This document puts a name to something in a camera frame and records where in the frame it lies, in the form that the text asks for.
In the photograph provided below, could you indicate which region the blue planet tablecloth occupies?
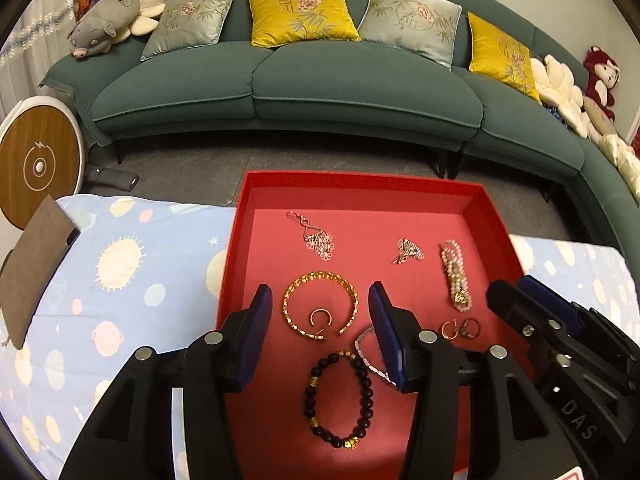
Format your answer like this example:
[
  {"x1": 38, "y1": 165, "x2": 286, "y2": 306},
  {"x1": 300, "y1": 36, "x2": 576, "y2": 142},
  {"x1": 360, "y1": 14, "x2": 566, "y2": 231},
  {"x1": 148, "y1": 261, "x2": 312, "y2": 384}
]
[{"x1": 0, "y1": 193, "x2": 634, "y2": 480}]

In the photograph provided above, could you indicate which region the round wooden white appliance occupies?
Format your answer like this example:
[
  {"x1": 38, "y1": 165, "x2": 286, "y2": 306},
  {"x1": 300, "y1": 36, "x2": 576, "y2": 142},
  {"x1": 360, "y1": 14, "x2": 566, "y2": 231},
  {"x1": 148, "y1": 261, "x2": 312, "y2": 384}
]
[{"x1": 1, "y1": 96, "x2": 86, "y2": 230}]

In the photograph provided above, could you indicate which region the gold cuff bangle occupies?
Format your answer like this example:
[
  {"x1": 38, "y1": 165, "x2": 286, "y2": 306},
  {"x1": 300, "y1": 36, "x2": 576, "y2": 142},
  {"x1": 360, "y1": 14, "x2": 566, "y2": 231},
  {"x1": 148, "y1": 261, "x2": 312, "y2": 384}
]
[{"x1": 281, "y1": 271, "x2": 360, "y2": 341}]

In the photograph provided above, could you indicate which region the grey-green embroidered cushion right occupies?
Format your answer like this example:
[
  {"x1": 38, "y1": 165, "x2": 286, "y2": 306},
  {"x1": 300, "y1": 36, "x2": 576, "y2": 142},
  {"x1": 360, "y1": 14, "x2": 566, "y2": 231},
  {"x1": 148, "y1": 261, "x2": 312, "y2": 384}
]
[{"x1": 358, "y1": 0, "x2": 462, "y2": 70}]

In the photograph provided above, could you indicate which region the grey-green embroidered cushion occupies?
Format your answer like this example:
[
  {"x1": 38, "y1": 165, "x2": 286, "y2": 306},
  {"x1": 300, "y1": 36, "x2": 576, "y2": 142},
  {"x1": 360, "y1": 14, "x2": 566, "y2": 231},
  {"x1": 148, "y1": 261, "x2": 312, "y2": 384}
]
[
  {"x1": 358, "y1": 0, "x2": 462, "y2": 70},
  {"x1": 140, "y1": 0, "x2": 233, "y2": 62}
]

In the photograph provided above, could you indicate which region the green curved sofa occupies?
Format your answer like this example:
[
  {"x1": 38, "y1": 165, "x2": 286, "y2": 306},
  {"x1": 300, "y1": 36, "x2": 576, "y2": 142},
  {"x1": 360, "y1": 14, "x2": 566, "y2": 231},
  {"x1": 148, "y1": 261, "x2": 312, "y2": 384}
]
[{"x1": 42, "y1": 0, "x2": 639, "y2": 272}]

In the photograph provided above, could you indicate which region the yellow embroidered cushion left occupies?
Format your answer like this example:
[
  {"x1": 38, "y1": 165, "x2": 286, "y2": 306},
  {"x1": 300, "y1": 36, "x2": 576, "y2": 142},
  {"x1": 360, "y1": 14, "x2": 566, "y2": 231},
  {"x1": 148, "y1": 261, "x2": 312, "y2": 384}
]
[{"x1": 247, "y1": 0, "x2": 361, "y2": 49}]

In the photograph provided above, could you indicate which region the white curtain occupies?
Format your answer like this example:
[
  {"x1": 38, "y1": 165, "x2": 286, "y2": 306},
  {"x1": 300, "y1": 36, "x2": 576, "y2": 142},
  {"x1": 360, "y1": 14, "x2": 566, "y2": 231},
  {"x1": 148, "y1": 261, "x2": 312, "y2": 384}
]
[{"x1": 1, "y1": 0, "x2": 75, "y2": 119}]

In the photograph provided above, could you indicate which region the yellow embroidered cushion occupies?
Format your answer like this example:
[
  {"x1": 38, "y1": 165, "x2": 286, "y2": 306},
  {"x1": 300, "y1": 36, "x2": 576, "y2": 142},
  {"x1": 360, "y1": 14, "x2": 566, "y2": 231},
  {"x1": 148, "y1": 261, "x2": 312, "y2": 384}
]
[
  {"x1": 247, "y1": 0, "x2": 361, "y2": 49},
  {"x1": 468, "y1": 12, "x2": 541, "y2": 104}
]

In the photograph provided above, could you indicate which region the red shallow box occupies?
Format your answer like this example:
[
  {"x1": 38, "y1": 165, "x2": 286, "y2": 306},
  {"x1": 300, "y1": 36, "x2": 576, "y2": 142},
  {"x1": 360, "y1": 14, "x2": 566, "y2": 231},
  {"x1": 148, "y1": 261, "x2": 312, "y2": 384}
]
[{"x1": 219, "y1": 171, "x2": 527, "y2": 479}]

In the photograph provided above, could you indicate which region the dark bead bracelet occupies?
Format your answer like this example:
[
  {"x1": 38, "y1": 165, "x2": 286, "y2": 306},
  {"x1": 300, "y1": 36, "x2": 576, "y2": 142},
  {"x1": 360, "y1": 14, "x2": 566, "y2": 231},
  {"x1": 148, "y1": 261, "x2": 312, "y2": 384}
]
[{"x1": 302, "y1": 350, "x2": 376, "y2": 451}]

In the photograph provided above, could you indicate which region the red monkey plush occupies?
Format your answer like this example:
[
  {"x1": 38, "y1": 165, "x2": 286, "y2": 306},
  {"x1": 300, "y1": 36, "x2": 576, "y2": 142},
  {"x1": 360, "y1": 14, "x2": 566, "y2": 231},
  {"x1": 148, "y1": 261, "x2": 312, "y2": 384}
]
[{"x1": 584, "y1": 46, "x2": 620, "y2": 122}]

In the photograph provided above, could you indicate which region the grey-green embroidered cushion left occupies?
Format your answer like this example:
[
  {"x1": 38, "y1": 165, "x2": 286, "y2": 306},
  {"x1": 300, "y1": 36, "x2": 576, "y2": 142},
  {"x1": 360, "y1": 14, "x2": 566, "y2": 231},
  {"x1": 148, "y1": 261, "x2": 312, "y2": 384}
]
[{"x1": 140, "y1": 0, "x2": 233, "y2": 62}]

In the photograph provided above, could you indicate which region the grey pig plush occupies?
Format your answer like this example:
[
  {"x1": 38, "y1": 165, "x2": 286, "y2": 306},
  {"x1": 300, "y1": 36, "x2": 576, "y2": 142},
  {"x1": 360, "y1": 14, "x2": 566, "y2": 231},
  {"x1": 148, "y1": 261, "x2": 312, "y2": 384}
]
[{"x1": 67, "y1": 0, "x2": 140, "y2": 58}]

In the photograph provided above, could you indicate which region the gold hoop earring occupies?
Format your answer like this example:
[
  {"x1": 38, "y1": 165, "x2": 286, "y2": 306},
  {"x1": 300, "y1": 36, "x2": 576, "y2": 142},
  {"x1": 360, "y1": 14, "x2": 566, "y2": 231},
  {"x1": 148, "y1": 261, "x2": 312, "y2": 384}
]
[
  {"x1": 308, "y1": 308, "x2": 333, "y2": 332},
  {"x1": 440, "y1": 320, "x2": 460, "y2": 341}
]

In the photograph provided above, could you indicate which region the brown notebook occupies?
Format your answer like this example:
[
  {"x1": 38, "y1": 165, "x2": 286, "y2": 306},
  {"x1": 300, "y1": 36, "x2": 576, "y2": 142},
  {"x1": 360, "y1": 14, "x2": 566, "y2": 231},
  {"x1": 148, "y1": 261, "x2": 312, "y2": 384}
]
[{"x1": 0, "y1": 196, "x2": 80, "y2": 350}]

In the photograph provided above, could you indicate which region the yellow embroidered cushion right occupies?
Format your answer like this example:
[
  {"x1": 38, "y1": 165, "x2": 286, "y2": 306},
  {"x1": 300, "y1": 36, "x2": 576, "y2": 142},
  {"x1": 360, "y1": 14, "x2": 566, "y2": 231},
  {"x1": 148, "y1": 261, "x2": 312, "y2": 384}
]
[{"x1": 468, "y1": 12, "x2": 541, "y2": 104}]

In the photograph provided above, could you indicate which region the cream satin cushion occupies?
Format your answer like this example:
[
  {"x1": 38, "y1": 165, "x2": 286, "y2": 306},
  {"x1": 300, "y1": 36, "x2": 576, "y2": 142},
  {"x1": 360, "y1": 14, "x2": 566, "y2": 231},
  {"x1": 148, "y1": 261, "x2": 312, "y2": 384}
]
[{"x1": 582, "y1": 96, "x2": 640, "y2": 202}]

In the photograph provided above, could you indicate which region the pearl gold bracelet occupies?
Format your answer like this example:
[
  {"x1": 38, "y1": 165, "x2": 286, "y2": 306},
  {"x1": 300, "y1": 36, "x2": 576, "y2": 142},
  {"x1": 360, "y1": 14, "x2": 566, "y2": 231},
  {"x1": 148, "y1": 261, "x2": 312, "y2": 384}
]
[{"x1": 439, "y1": 238, "x2": 473, "y2": 312}]

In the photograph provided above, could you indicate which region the cream flower cushion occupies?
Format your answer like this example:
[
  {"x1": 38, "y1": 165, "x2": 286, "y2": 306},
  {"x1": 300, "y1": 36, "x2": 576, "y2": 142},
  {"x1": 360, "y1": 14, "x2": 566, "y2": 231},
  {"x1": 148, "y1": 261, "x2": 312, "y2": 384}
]
[{"x1": 530, "y1": 54, "x2": 590, "y2": 139}]

